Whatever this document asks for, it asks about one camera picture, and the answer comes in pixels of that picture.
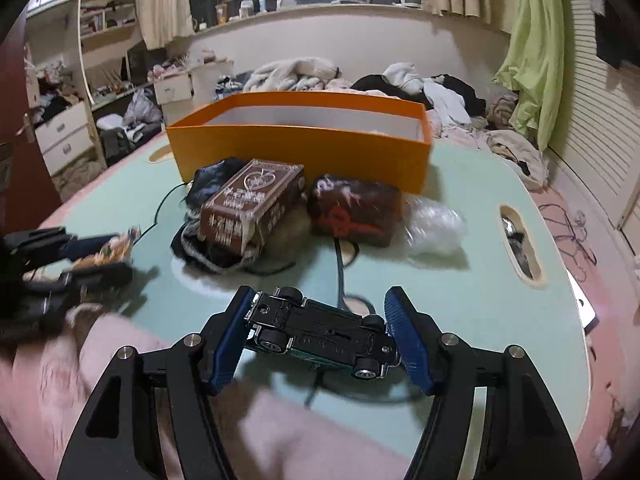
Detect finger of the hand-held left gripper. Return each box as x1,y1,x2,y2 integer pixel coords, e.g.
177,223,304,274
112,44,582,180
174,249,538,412
55,232,123,263
30,262,135,311

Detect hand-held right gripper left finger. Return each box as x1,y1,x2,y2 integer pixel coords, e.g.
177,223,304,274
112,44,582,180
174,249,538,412
57,285,253,480

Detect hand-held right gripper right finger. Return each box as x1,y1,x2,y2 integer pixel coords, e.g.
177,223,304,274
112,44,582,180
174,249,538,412
384,286,583,480

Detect small colourful packet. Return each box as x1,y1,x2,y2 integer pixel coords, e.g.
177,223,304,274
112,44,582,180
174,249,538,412
75,227,143,266

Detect dark green toy car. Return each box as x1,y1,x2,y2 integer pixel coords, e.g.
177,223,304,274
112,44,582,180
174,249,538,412
244,287,401,381

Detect grey fur pompom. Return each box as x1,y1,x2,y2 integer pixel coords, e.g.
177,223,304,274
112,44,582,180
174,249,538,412
240,205,313,271

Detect orange cardboard box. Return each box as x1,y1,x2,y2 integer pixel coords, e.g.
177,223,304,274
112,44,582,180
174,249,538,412
165,91,433,196

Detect green cartoon-print desktop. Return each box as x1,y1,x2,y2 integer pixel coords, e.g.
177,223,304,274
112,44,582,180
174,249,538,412
37,135,596,461

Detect clear plastic bag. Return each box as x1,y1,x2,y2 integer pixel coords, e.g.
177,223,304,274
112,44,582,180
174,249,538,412
404,195,468,261

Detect white drawer unit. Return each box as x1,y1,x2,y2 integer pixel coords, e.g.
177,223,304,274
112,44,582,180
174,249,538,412
32,102,98,176

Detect reddish-brown door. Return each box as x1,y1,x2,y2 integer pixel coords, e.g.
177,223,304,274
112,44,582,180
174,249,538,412
0,35,63,231

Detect dark pouch with red print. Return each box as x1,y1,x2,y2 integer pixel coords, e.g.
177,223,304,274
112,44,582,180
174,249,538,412
306,175,405,248

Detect brown printed carton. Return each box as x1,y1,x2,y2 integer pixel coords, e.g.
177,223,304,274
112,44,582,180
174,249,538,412
199,159,306,256

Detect black lace-trimmed cloth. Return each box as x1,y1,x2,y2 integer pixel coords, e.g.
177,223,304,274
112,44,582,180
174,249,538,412
170,157,251,273

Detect grey plastic bag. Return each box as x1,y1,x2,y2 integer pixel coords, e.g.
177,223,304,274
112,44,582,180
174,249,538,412
122,89,163,128

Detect white card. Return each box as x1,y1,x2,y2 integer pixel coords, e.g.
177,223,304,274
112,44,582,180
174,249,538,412
570,280,598,333

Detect small white cardboard box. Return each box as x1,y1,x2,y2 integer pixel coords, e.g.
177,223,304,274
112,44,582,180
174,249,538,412
152,72,193,106

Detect beige crumpled clothes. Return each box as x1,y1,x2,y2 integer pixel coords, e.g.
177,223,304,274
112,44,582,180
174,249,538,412
487,130,551,191

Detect dark striped clothes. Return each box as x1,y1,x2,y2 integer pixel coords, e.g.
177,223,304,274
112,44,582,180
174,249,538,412
215,75,251,101

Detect beige knit garment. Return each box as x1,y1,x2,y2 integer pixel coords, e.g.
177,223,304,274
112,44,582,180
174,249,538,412
485,91,521,131

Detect black clothes pile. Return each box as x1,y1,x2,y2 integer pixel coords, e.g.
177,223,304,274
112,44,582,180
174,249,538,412
350,74,488,116

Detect white crumpled cloth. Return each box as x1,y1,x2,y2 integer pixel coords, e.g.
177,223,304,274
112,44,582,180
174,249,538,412
382,62,473,128

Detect white knit sweater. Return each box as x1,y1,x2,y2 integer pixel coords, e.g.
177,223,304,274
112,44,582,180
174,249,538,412
247,57,341,92

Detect white louvered wardrobe doors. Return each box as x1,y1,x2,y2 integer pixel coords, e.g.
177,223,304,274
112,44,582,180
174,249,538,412
545,0,640,261

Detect light green hanging cloth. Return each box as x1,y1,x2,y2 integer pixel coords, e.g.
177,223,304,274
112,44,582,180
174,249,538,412
492,0,568,151

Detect black hanging garment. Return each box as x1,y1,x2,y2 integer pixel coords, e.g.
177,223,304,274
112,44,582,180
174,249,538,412
595,0,640,68

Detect white wall shelf unit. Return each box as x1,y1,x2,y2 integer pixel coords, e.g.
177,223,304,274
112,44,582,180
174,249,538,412
77,0,146,106

